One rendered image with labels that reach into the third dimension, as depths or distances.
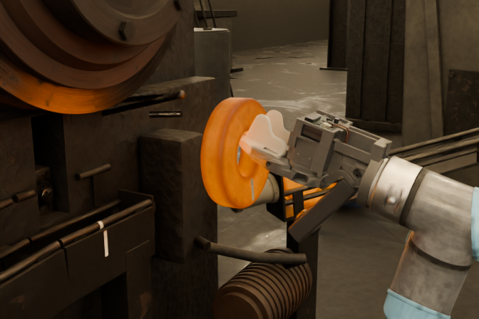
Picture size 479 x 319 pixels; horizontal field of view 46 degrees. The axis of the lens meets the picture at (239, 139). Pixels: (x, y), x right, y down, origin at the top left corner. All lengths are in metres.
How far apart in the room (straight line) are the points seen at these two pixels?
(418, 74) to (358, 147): 2.72
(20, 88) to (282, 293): 0.62
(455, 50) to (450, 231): 2.69
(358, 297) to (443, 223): 1.50
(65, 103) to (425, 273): 0.50
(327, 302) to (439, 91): 1.64
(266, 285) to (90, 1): 0.62
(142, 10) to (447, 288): 0.51
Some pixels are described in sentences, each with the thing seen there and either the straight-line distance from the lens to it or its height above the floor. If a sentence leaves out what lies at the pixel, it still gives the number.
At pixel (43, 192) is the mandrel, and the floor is 0.75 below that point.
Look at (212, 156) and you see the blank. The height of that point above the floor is 0.84.
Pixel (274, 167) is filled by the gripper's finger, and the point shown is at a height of 0.82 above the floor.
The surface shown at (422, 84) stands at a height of 0.59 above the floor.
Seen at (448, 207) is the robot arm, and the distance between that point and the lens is 0.68.
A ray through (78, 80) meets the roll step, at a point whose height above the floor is 0.93.
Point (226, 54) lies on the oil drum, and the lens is 3.64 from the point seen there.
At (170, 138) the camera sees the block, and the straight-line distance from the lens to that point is 1.00.
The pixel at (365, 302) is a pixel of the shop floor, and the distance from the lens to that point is 2.13.
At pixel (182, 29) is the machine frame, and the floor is 0.98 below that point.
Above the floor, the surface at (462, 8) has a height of 1.02.
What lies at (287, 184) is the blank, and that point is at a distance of 1.11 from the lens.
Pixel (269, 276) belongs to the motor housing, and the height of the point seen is 0.53.
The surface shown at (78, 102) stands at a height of 0.90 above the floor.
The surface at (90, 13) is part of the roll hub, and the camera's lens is 0.68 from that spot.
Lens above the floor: 1.02
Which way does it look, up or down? 13 degrees down
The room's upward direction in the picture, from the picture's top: straight up
